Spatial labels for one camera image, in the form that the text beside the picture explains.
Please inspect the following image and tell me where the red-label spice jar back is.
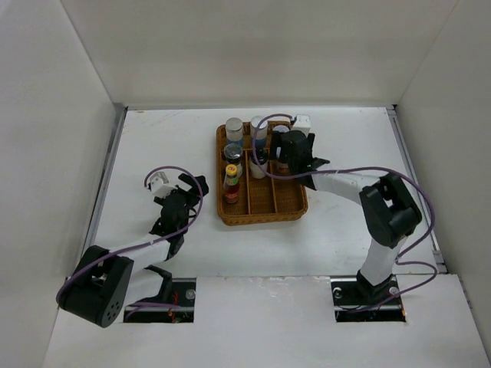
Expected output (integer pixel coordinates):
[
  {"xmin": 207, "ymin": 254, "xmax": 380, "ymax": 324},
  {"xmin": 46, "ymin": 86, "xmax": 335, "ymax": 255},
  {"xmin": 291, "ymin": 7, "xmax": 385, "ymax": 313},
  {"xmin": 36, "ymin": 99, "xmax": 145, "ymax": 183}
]
[{"xmin": 272, "ymin": 124, "xmax": 290, "ymax": 134}]

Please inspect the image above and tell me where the red-label spice jar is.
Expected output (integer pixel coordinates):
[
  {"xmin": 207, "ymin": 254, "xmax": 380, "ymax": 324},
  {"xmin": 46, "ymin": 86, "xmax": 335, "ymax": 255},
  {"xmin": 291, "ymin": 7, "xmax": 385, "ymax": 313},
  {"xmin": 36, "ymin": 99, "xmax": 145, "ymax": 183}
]
[
  {"xmin": 276, "ymin": 159, "xmax": 290, "ymax": 176},
  {"xmin": 272, "ymin": 124, "xmax": 290, "ymax": 134}
]

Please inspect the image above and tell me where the white-lid blue-label shaker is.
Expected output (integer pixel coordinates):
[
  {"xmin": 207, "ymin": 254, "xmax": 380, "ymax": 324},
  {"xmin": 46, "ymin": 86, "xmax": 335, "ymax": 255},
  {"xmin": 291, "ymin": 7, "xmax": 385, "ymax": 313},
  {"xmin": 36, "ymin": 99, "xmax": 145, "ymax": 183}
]
[{"xmin": 250, "ymin": 116, "xmax": 269, "ymax": 148}]

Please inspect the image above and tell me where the black-cap white bottle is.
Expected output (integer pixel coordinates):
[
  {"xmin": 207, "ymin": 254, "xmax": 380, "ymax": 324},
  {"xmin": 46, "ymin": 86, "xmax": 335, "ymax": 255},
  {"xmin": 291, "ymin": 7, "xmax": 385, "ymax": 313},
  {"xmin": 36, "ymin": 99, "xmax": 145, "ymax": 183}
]
[{"xmin": 249, "ymin": 147, "xmax": 269, "ymax": 179}]

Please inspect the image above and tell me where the silver-lid spice jar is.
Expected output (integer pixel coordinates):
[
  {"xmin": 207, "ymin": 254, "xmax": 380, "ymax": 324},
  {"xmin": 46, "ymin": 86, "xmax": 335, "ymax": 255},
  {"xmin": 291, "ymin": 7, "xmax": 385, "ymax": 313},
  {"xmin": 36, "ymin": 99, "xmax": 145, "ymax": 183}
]
[{"xmin": 225, "ymin": 117, "xmax": 244, "ymax": 147}]

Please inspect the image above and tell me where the yellow-cap hot sauce bottle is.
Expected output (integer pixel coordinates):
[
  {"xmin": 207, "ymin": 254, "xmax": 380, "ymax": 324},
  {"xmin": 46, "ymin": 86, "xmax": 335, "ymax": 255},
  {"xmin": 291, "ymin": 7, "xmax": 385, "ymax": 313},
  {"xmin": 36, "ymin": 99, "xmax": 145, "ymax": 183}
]
[{"xmin": 223, "ymin": 164, "xmax": 239, "ymax": 204}]

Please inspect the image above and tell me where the black-top salt grinder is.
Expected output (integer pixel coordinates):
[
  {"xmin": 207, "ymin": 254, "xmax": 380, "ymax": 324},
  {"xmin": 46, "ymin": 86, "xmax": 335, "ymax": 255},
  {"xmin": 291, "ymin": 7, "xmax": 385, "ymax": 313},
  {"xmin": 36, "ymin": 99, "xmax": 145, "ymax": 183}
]
[{"xmin": 223, "ymin": 143, "xmax": 243, "ymax": 178}]

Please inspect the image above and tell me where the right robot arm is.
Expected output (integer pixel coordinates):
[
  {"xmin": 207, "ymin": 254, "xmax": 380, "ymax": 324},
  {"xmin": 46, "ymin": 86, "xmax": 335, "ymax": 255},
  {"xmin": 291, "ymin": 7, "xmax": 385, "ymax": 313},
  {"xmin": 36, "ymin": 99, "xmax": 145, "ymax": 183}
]
[{"xmin": 270, "ymin": 130, "xmax": 422, "ymax": 304}]

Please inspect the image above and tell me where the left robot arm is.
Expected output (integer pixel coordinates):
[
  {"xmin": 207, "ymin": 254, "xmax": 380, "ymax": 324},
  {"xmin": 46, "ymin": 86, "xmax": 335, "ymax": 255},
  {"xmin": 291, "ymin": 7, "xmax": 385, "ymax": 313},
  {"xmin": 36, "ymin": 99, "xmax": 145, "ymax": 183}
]
[{"xmin": 56, "ymin": 172, "xmax": 209, "ymax": 328}]

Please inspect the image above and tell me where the brown wicker divided tray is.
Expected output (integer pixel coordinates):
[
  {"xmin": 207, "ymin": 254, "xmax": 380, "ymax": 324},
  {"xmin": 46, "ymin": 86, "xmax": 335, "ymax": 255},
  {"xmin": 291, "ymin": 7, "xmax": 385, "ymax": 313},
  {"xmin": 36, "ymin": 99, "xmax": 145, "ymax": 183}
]
[{"xmin": 216, "ymin": 122, "xmax": 308, "ymax": 226}]

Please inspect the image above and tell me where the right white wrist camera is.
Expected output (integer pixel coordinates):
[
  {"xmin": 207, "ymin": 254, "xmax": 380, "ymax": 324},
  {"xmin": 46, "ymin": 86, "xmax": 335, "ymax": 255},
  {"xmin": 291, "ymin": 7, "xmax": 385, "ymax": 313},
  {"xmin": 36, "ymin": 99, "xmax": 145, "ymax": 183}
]
[{"xmin": 291, "ymin": 114, "xmax": 311, "ymax": 136}]

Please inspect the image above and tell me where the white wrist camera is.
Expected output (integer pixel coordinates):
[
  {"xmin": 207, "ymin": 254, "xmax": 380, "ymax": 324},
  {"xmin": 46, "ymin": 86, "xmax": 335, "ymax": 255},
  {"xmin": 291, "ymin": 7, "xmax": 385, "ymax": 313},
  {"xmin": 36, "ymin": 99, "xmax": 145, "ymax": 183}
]
[
  {"xmin": 147, "ymin": 171, "xmax": 176, "ymax": 199},
  {"xmin": 291, "ymin": 114, "xmax": 311, "ymax": 136}
]

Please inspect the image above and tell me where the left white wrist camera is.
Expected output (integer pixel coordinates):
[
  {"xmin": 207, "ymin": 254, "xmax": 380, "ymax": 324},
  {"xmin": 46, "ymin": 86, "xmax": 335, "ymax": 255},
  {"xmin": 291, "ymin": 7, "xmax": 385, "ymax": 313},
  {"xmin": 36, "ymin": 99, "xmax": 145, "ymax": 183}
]
[{"xmin": 147, "ymin": 171, "xmax": 176, "ymax": 199}]

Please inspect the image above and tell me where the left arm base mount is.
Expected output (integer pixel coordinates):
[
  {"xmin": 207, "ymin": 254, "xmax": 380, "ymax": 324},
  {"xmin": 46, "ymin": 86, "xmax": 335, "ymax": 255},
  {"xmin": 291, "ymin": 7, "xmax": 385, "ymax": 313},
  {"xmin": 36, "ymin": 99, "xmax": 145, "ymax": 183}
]
[{"xmin": 123, "ymin": 265, "xmax": 197, "ymax": 324}]

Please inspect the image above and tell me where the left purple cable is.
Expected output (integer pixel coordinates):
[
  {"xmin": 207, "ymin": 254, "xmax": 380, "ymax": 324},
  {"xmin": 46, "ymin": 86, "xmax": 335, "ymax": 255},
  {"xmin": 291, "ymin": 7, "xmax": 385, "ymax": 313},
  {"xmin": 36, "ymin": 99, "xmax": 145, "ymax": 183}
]
[{"xmin": 56, "ymin": 166, "xmax": 203, "ymax": 321}]

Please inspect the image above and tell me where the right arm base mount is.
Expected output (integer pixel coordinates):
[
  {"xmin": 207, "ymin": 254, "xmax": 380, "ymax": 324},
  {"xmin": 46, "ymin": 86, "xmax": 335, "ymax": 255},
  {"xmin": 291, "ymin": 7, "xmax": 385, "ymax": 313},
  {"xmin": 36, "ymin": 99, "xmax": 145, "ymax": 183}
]
[{"xmin": 331, "ymin": 274, "xmax": 406, "ymax": 323}]

